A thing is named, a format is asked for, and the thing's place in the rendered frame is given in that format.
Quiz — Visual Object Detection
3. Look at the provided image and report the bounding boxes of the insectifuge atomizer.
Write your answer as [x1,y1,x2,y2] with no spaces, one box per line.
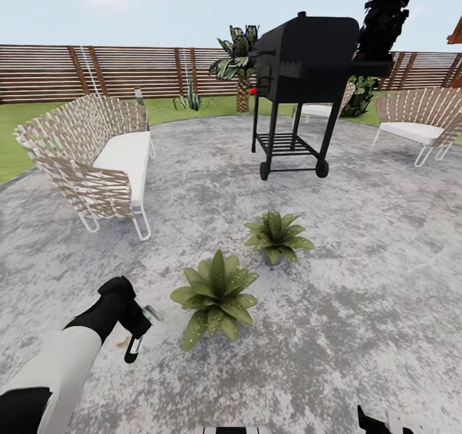
[124,333,146,364]

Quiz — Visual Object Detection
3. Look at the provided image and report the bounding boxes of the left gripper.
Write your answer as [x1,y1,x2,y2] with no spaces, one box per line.
[117,305,151,340]

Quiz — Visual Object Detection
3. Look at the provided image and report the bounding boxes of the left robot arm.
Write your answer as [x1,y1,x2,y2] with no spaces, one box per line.
[0,277,165,434]

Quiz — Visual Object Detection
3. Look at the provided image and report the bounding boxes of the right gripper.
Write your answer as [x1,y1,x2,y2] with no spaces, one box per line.
[357,404,413,434]

